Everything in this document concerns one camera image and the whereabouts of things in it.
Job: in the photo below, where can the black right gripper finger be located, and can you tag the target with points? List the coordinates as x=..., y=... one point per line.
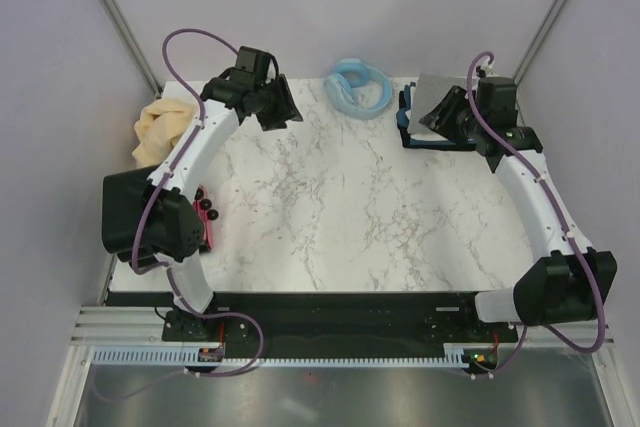
x=446, y=113
x=453, y=130

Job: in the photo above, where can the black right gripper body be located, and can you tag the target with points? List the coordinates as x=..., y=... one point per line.
x=478, y=123

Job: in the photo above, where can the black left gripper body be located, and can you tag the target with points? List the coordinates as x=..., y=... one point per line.
x=266, y=99

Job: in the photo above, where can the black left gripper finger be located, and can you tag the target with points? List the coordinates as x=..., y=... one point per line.
x=273, y=120
x=285, y=108

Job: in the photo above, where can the yellow t shirt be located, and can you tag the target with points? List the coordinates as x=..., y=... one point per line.
x=160, y=126

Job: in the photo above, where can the black pink drawer organizer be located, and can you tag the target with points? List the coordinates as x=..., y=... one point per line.
x=172, y=227

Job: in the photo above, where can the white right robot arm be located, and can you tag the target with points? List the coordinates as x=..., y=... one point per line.
x=569, y=279

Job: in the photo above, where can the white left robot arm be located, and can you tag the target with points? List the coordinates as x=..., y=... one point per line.
x=148, y=214

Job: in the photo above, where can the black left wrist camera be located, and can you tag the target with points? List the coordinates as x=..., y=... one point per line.
x=254, y=67

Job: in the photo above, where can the aluminium frame post right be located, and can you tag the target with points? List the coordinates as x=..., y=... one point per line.
x=543, y=31

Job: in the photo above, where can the aluminium frame post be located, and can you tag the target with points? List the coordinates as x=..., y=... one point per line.
x=543, y=31
x=132, y=46

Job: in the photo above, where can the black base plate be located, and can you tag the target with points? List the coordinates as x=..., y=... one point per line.
x=233, y=302

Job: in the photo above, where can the aluminium frame post left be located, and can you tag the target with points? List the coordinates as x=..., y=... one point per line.
x=132, y=46

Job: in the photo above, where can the white slotted cable duct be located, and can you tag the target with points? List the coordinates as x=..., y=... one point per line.
x=205, y=357

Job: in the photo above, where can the aluminium frame rail front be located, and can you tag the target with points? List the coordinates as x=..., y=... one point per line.
x=291, y=325

